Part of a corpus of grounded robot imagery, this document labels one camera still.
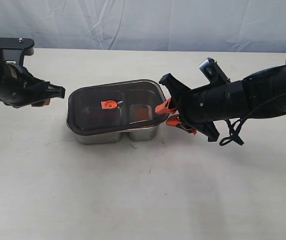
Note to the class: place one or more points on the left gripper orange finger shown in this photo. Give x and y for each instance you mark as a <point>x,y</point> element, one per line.
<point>41,103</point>

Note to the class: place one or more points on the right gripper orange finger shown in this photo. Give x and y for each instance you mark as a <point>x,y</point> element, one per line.
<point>174,121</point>
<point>167,107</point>

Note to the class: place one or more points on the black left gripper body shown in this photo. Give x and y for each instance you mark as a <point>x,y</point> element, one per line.
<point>19,88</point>

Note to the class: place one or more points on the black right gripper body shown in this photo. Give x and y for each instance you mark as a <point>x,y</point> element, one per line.
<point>201,107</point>

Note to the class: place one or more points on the yellow toy cheese wedge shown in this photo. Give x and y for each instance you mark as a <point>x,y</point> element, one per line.
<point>139,113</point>

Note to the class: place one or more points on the steel two-compartment lunch box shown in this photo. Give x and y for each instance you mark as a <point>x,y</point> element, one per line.
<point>137,134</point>

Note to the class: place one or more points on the lunch box lid orange seal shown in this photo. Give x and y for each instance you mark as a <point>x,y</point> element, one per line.
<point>105,108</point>

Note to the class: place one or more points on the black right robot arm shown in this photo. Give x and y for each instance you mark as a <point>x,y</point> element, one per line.
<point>261,95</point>

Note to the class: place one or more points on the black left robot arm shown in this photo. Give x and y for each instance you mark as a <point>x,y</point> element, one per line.
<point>18,87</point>

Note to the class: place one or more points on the white backdrop cloth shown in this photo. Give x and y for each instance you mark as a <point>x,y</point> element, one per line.
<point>149,25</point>

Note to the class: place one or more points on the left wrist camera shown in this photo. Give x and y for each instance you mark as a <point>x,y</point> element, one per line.
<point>15,49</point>

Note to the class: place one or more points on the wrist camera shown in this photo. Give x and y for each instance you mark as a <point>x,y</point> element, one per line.
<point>211,70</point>
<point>15,49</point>

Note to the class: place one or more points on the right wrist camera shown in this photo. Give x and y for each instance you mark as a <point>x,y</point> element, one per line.
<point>211,70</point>

